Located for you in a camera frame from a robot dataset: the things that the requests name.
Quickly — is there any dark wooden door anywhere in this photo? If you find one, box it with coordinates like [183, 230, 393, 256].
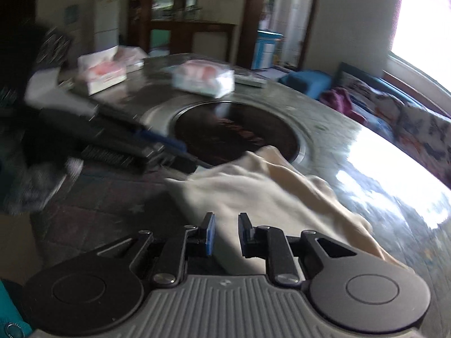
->
[0, 0, 38, 30]

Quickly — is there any cream sweatshirt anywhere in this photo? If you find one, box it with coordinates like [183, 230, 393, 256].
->
[164, 145, 415, 275]

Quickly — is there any blue sofa bolster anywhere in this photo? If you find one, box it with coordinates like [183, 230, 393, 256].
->
[280, 70, 332, 101]

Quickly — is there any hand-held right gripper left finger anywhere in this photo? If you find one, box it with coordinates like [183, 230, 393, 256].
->
[94, 212, 216, 287]

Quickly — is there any white pink tissue pack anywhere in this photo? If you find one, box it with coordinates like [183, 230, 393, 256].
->
[171, 59, 236, 99]

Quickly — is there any dark wooden display cabinet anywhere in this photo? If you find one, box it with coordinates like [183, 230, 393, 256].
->
[127, 0, 237, 65]

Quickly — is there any white refrigerator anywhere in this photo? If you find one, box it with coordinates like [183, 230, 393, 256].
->
[94, 0, 121, 51]

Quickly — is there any person's teal jacket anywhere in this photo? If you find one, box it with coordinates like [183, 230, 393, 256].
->
[0, 277, 34, 338]

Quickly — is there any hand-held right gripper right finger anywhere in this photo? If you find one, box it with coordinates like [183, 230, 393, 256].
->
[238, 212, 359, 287]

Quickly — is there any black round cooktop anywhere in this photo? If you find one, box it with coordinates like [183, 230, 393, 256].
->
[169, 100, 308, 167]

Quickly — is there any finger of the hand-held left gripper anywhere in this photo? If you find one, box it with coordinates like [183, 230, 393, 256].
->
[144, 149, 198, 173]
[135, 130, 188, 153]

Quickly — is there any pink white tissue box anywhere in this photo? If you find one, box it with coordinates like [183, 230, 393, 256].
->
[77, 47, 128, 96]

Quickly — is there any blue sofa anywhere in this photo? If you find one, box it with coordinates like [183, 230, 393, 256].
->
[278, 61, 451, 184]

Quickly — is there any blue white small cabinet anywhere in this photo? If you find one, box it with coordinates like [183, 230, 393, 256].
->
[251, 30, 284, 70]

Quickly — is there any dark wooden door frame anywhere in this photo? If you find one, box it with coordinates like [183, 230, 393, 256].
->
[241, 0, 323, 72]

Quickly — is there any grey remote control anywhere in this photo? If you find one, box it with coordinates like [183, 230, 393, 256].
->
[234, 73, 267, 89]

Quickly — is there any purple garment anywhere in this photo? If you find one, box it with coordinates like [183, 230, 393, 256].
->
[319, 87, 368, 124]

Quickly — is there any window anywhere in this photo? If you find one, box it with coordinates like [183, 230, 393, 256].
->
[388, 0, 451, 82]

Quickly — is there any butterfly print cushion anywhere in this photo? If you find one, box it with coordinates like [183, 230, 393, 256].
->
[395, 101, 451, 181]
[347, 77, 403, 114]

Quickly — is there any dark printed box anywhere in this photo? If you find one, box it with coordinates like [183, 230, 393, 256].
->
[38, 25, 72, 73]

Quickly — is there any person's left hand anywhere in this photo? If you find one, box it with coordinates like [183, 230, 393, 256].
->
[7, 158, 84, 216]

